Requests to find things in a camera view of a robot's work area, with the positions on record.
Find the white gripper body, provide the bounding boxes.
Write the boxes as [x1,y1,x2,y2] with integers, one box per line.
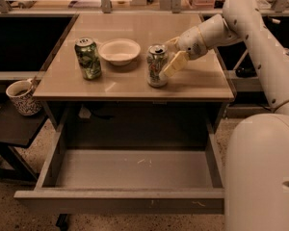
[177,26,208,60]

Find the white 7up soda can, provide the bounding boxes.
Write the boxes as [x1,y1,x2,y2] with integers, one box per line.
[146,44,169,88]

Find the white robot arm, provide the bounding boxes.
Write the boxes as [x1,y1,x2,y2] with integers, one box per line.
[160,0,289,231]

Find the green soda can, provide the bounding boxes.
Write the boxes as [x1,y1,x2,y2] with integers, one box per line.
[74,37,101,80]

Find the grey open top drawer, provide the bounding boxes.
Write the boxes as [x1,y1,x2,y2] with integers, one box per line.
[14,115,224,214]

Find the white paper bowl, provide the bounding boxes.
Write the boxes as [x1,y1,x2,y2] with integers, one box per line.
[98,38,141,66]

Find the black object on shelf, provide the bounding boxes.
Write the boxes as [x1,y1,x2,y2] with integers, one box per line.
[235,67,256,78]

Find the grey cabinet desk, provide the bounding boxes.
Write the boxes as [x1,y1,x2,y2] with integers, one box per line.
[35,13,234,149]

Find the patterned paper cup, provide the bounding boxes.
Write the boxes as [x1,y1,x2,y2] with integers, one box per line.
[6,79,42,116]

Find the dark side stool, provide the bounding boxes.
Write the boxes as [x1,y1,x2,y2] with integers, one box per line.
[0,101,47,182]

